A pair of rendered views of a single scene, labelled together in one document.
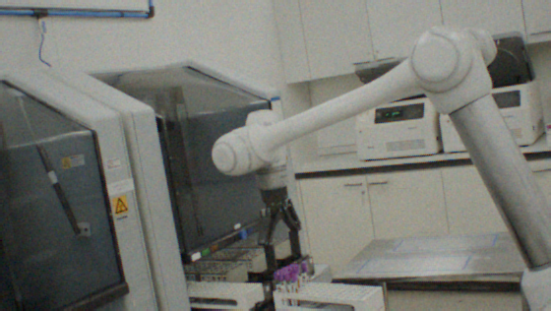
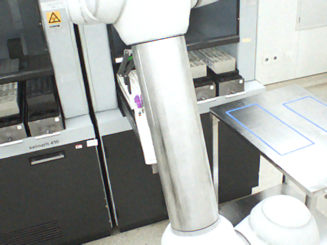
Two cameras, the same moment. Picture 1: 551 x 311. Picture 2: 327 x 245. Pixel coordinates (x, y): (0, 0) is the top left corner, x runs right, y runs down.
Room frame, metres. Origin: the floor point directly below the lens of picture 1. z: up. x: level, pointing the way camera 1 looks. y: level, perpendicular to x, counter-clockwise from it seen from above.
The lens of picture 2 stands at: (0.79, -0.87, 1.55)
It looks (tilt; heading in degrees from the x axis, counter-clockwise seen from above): 29 degrees down; 40
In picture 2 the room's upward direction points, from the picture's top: 4 degrees counter-clockwise
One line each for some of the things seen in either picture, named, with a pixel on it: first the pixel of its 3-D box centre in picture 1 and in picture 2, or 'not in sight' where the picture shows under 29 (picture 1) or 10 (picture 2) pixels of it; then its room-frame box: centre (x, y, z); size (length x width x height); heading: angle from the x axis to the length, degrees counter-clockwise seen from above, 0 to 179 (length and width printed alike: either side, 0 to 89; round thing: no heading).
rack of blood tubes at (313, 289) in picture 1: (327, 300); (153, 130); (1.61, -0.06, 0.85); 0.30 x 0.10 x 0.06; 51
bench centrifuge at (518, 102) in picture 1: (490, 91); not in sight; (3.88, -1.38, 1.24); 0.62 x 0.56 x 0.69; 149
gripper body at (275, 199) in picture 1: (275, 203); not in sight; (1.69, 0.04, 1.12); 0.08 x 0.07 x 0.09; 148
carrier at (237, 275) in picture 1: (235, 276); not in sight; (1.99, 0.22, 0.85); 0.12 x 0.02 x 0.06; 149
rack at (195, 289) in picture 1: (215, 297); (134, 89); (1.84, 0.27, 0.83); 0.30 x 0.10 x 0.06; 58
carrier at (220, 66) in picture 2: (281, 249); (223, 66); (2.25, 0.05, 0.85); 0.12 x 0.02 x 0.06; 147
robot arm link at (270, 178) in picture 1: (272, 177); not in sight; (1.69, 0.04, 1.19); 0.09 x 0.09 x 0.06
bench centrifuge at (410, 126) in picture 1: (405, 105); not in sight; (4.19, -0.89, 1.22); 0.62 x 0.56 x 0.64; 146
